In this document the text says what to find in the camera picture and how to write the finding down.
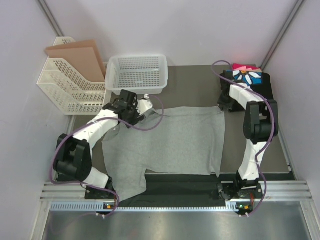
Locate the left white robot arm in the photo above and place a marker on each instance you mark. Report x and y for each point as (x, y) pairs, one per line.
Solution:
(74, 152)

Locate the grey slotted cable duct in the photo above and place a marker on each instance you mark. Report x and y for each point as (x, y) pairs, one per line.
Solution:
(60, 206)

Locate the pink folded t shirt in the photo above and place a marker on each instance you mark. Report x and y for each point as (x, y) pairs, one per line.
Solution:
(245, 68)

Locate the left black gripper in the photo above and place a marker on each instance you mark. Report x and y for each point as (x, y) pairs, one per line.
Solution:
(137, 118)

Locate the grey t shirt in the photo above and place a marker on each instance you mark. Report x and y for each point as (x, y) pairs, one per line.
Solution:
(181, 140)

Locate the white perforated plastic basket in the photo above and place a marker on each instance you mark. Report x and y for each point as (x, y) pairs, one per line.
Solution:
(140, 74)

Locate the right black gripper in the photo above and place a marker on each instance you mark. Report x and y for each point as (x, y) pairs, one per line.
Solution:
(224, 106)

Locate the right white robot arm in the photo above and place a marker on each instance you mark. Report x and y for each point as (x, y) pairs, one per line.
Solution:
(249, 92)

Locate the black folded flower t shirt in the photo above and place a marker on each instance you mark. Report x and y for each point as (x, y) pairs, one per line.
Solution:
(259, 82)

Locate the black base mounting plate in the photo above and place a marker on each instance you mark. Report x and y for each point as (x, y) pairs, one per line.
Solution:
(174, 190)

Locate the cream perforated file organizer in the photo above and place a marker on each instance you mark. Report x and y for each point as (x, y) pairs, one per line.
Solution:
(71, 93)

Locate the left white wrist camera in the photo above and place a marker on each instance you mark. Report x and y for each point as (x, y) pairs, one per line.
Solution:
(144, 105)

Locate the brown cardboard folder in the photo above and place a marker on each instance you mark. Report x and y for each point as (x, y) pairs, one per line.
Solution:
(84, 56)

